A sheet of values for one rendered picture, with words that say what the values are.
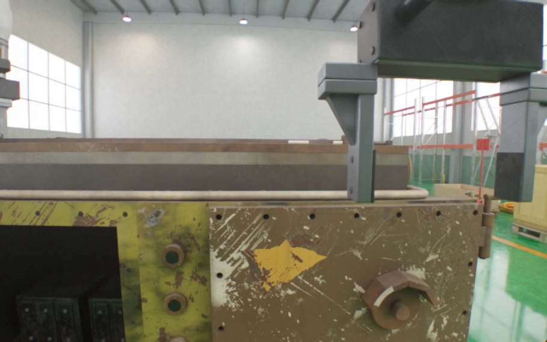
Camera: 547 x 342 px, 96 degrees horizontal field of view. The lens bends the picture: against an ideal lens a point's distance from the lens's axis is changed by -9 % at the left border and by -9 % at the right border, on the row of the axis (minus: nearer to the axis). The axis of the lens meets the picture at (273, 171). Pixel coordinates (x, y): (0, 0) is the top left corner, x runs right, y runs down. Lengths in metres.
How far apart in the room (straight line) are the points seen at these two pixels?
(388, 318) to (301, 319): 0.20
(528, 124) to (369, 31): 0.14
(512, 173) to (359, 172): 0.13
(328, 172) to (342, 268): 0.23
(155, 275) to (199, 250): 0.12
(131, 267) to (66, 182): 0.27
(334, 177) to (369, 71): 0.51
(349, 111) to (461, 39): 0.09
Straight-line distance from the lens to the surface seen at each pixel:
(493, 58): 0.25
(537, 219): 5.77
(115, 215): 0.69
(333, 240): 0.63
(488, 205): 0.83
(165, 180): 0.71
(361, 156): 0.21
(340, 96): 0.21
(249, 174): 0.68
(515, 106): 0.29
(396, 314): 0.71
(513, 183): 0.28
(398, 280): 0.68
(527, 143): 0.28
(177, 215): 0.64
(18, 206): 0.81
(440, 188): 7.51
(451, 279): 0.81
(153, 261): 0.69
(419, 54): 0.22
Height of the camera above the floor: 1.35
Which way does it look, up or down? 5 degrees down
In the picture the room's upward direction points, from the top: 1 degrees clockwise
